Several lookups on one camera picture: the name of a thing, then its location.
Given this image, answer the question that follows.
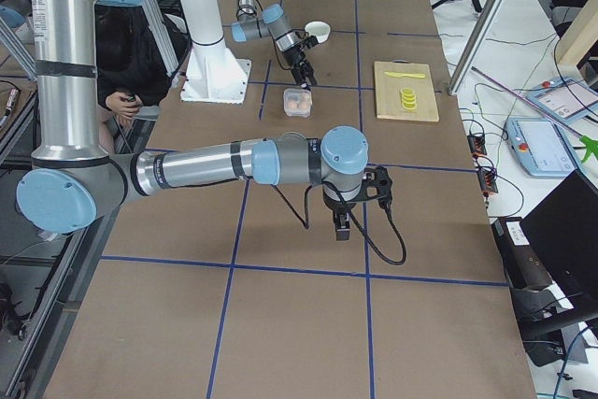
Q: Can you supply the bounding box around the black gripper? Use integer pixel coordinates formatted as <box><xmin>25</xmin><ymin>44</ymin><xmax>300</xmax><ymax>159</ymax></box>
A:
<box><xmin>281</xmin><ymin>43</ymin><xmax>316</xmax><ymax>87</ymax></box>
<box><xmin>322</xmin><ymin>183</ymin><xmax>365</xmax><ymax>241</ymax></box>

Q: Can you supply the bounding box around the clear plastic egg box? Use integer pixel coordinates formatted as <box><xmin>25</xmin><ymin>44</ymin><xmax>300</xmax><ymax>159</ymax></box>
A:
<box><xmin>283</xmin><ymin>88</ymin><xmax>312</xmax><ymax>118</ymax></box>

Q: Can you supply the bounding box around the white bowl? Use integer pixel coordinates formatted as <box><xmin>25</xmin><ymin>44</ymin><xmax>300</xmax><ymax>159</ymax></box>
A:
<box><xmin>305</xmin><ymin>21</ymin><xmax>331</xmax><ymax>44</ymax></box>

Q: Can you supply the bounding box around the yellow plastic knife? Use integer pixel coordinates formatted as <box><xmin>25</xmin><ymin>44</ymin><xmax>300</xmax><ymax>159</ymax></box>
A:
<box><xmin>383</xmin><ymin>71</ymin><xmax>426</xmax><ymax>79</ymax></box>

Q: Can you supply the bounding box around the wooden cutting board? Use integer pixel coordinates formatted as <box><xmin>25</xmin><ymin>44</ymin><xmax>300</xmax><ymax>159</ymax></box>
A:
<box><xmin>374</xmin><ymin>61</ymin><xmax>439</xmax><ymax>122</ymax></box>

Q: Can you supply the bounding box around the person in black shirt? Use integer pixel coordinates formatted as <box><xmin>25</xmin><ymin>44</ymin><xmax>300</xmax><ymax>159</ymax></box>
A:
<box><xmin>95</xmin><ymin>6</ymin><xmax>171</xmax><ymax>127</ymax></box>

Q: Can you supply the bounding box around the teach pendant near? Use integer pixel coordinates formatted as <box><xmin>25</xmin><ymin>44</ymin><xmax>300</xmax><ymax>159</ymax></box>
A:
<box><xmin>505</xmin><ymin>117</ymin><xmax>579</xmax><ymax>178</ymax></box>

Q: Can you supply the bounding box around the teach pendant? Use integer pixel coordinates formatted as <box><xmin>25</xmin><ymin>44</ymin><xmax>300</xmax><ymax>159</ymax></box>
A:
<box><xmin>505</xmin><ymin>117</ymin><xmax>579</xmax><ymax>178</ymax></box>
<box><xmin>527</xmin><ymin>77</ymin><xmax>597</xmax><ymax>125</ymax></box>

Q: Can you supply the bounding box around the black monitor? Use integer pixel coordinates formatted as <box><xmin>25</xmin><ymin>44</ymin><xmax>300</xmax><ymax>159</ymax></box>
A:
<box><xmin>520</xmin><ymin>170</ymin><xmax>597</xmax><ymax>299</ymax></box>

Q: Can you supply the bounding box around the teach pendant far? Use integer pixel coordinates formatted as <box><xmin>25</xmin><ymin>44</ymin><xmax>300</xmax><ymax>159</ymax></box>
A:
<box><xmin>527</xmin><ymin>77</ymin><xmax>597</xmax><ymax>125</ymax></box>

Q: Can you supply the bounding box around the reacher grabber stick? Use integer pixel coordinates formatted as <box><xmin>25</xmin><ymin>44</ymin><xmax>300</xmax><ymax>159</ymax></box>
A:
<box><xmin>471</xmin><ymin>66</ymin><xmax>598</xmax><ymax>163</ymax></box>

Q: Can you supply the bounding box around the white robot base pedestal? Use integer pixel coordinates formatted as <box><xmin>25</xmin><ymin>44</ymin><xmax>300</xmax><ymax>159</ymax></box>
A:
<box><xmin>180</xmin><ymin>0</ymin><xmax>251</xmax><ymax>105</ymax></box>

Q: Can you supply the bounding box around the aluminium frame post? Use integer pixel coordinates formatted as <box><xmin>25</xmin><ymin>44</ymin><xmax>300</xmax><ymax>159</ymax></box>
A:
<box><xmin>448</xmin><ymin>0</ymin><xmax>505</xmax><ymax>95</ymax></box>

